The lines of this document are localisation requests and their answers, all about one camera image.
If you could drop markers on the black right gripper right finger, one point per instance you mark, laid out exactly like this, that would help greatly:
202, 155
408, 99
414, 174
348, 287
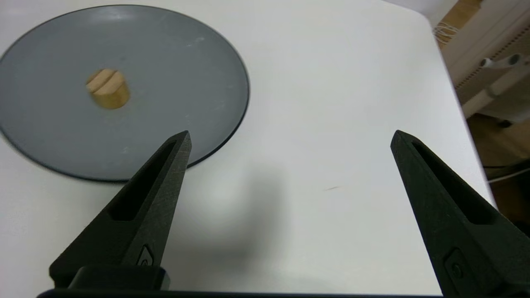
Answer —
455, 215

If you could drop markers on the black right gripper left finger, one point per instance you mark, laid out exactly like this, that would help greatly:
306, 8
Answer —
140, 215

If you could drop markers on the small wooden cylinder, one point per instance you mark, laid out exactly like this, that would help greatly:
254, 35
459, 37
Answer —
108, 89

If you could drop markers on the gray round plate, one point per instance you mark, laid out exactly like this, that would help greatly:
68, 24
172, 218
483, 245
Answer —
165, 82

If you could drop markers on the white metal rack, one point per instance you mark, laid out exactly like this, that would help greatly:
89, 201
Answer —
492, 62

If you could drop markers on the brown cardboard box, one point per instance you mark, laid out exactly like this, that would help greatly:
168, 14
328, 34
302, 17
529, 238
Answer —
459, 16

